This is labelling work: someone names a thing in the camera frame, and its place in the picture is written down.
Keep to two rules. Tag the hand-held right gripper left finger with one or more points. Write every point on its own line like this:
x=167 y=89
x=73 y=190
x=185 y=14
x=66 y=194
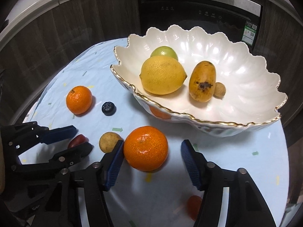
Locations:
x=113 y=167

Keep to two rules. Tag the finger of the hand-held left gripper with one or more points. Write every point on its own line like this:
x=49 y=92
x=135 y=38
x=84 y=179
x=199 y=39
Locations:
x=80 y=149
x=61 y=133

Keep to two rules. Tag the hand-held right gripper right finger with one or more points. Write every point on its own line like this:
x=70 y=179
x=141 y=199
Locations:
x=191 y=167

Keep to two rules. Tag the dark red grape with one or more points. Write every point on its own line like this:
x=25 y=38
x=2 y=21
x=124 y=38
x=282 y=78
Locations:
x=77 y=140
x=194 y=207

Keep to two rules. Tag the brown longan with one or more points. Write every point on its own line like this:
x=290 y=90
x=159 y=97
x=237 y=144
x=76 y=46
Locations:
x=220 y=89
x=107 y=142

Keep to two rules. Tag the tangerine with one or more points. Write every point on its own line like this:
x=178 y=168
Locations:
x=79 y=100
x=145 y=148

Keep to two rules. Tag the blueberry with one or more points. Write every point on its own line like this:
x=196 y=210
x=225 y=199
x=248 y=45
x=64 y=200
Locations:
x=108 y=108

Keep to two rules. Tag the white scalloped bowl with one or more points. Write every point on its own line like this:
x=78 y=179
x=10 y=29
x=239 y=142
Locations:
x=236 y=94

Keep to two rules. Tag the yellow mango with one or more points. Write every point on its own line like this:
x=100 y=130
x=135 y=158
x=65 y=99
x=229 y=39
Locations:
x=202 y=81

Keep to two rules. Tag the yellow lemon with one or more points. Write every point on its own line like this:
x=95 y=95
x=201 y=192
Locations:
x=163 y=75

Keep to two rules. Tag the green lime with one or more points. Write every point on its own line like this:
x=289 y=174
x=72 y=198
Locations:
x=165 y=52

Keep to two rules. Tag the light blue patterned tablecloth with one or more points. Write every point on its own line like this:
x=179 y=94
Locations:
x=153 y=194

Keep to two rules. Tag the dark wood cabinet door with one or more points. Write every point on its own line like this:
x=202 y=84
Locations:
x=277 y=40
x=30 y=59
x=101 y=21

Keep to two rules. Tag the white kitchen countertop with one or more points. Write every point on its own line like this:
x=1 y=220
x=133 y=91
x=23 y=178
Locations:
x=35 y=11

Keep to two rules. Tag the black built-in dishwasher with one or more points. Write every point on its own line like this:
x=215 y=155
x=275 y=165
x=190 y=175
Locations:
x=189 y=11

